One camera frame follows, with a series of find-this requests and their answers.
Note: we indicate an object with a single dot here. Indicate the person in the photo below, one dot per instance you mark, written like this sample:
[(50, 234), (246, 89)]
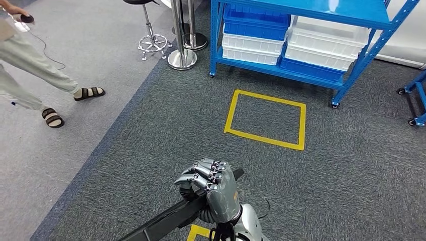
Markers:
[(30, 63)]

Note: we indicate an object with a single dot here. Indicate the blue wheeled cart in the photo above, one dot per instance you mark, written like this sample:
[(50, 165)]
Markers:
[(420, 86)]

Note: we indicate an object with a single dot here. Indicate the chrome stanchion post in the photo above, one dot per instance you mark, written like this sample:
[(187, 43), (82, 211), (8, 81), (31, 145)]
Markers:
[(192, 20), (178, 33)]

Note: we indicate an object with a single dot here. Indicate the white plastic bin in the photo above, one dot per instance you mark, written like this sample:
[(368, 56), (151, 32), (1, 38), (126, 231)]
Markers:
[(253, 43), (319, 60), (329, 36), (249, 57)]

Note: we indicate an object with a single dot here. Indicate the black stool with chrome base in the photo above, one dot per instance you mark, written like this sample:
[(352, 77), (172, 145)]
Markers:
[(148, 20)]

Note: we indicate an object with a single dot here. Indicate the black plastic plate part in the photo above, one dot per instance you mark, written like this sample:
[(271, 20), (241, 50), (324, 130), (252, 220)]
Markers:
[(173, 218)]

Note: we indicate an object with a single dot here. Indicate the blue metal shelf rack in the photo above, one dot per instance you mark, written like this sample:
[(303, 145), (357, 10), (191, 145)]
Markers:
[(299, 6)]

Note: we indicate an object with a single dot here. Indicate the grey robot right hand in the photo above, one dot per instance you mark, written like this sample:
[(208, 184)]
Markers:
[(221, 196)]

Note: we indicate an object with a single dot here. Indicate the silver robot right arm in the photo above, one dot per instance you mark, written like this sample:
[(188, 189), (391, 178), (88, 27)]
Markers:
[(249, 223)]

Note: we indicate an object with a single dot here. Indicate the white car with red stripe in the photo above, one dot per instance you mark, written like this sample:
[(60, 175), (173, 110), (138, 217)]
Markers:
[(406, 40)]

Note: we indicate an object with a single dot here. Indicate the person's hand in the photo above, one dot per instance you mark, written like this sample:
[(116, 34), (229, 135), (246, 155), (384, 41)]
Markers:
[(15, 10)]

